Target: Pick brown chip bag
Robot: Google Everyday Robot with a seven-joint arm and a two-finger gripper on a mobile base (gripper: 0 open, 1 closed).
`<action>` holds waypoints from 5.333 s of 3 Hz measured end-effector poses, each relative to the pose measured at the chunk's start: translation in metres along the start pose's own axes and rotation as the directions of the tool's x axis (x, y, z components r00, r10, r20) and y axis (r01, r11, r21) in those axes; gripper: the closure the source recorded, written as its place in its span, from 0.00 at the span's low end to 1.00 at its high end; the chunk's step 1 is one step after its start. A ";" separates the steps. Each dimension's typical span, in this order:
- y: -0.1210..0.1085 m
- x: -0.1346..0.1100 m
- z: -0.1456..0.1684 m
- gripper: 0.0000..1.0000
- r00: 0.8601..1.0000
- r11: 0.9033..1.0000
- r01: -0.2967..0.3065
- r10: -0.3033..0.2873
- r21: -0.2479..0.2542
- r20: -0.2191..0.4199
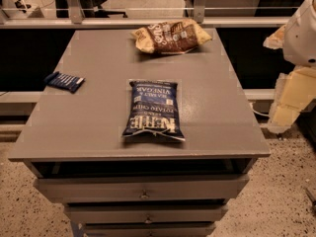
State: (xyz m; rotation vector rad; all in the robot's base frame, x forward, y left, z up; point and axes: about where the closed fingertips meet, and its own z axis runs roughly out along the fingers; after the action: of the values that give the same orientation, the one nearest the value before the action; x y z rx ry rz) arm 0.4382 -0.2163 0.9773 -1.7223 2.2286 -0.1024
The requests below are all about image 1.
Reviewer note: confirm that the blue kettle chip bag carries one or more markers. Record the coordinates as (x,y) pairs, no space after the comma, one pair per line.
(154,109)

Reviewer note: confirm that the grey drawer cabinet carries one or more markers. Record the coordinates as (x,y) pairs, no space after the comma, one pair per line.
(73,143)

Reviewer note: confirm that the drawer knob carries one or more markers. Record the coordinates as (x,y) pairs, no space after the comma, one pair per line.
(144,195)
(148,220)

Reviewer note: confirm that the middle drawer knob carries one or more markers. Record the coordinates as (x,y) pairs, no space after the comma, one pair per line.
(148,220)

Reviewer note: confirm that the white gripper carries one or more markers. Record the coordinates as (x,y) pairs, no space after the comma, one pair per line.
(301,39)

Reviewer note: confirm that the brown chip bag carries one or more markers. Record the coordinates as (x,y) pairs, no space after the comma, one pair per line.
(173,37)

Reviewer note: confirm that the top drawer knob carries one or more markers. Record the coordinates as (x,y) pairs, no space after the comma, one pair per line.
(144,195)

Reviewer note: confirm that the blue flat packet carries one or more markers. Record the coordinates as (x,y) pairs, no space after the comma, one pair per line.
(64,81)

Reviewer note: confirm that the metal railing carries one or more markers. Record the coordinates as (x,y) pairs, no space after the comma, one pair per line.
(41,14)

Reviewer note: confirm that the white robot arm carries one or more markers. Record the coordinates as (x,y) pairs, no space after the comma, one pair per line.
(299,44)

